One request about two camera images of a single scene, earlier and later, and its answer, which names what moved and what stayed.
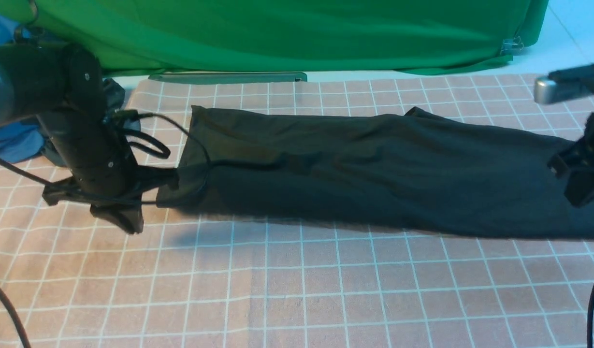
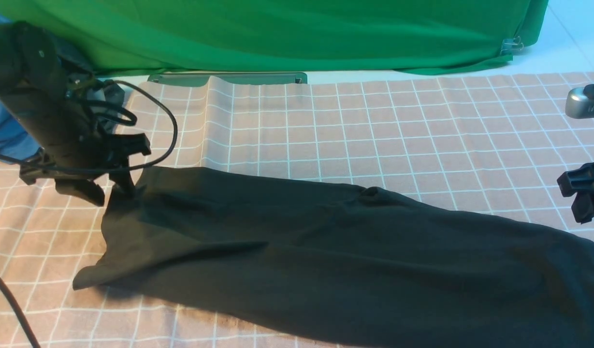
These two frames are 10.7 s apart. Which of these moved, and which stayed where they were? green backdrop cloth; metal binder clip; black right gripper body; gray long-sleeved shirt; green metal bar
Moved: gray long-sleeved shirt
Stayed: black right gripper body; metal binder clip; green metal bar; green backdrop cloth
